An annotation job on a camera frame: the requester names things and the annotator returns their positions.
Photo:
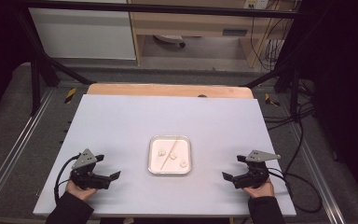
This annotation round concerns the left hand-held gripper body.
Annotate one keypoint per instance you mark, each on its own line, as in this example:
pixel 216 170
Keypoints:
pixel 88 179

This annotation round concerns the office chair base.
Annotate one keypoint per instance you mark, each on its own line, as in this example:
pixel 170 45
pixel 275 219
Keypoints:
pixel 171 39

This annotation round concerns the white board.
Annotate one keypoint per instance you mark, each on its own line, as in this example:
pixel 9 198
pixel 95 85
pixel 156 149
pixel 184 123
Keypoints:
pixel 121 124

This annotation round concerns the wooden skewer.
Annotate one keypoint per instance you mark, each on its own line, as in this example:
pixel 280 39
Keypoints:
pixel 167 156

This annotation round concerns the person's left hand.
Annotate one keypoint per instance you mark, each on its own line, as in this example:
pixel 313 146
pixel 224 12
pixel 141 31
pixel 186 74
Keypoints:
pixel 79 193

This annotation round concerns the square metal tray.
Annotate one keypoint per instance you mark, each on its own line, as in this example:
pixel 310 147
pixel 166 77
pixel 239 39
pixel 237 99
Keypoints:
pixel 180 146

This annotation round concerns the wooden table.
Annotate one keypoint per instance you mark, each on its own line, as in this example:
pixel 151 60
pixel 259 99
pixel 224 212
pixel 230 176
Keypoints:
pixel 167 90

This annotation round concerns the wooden desk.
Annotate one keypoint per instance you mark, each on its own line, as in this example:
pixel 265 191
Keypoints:
pixel 199 26

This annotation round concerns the black metal frame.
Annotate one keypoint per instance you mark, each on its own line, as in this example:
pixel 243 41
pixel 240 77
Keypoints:
pixel 167 8

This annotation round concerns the person's right hand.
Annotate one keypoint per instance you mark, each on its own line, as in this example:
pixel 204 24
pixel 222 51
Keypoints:
pixel 262 192

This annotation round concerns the white cabinet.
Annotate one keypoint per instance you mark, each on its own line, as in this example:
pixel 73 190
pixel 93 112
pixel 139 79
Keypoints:
pixel 80 34

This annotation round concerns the aluminium rail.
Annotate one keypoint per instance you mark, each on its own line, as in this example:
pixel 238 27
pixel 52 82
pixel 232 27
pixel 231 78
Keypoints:
pixel 317 174
pixel 15 146

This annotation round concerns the white power strip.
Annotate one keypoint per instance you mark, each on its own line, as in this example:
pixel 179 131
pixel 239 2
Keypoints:
pixel 256 3

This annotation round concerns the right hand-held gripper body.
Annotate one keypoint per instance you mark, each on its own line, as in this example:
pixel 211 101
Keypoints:
pixel 254 177

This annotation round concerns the yellow black floor tape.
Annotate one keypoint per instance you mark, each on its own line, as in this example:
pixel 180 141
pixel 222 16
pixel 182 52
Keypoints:
pixel 70 95
pixel 271 100

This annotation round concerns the black curtain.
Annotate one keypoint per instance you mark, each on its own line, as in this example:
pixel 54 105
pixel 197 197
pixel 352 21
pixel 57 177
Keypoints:
pixel 0 46
pixel 345 77

